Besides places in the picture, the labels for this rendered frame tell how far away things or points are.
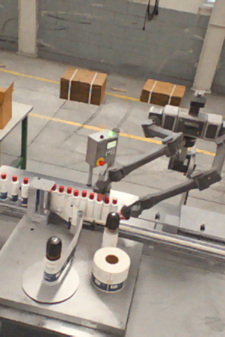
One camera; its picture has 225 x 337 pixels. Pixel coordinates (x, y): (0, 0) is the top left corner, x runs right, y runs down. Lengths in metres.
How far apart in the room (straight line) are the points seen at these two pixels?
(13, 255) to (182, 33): 5.88
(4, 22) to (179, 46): 3.13
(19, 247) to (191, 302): 1.04
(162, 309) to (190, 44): 5.93
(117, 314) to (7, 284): 0.60
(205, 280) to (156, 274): 0.30
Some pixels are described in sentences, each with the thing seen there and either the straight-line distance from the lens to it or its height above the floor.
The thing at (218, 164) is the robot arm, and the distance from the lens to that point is 2.74.
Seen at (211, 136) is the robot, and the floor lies 1.41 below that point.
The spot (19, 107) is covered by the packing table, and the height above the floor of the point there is 0.78.
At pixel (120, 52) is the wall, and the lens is 8.13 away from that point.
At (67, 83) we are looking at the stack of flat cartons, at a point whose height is 0.25.
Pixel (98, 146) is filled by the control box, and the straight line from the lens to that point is 2.66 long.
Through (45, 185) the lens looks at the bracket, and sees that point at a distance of 2.79.
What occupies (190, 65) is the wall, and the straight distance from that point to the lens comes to 8.04.
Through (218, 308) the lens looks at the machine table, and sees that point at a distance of 2.71.
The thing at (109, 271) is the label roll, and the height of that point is 1.02.
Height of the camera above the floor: 2.73
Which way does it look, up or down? 32 degrees down
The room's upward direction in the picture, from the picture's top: 9 degrees clockwise
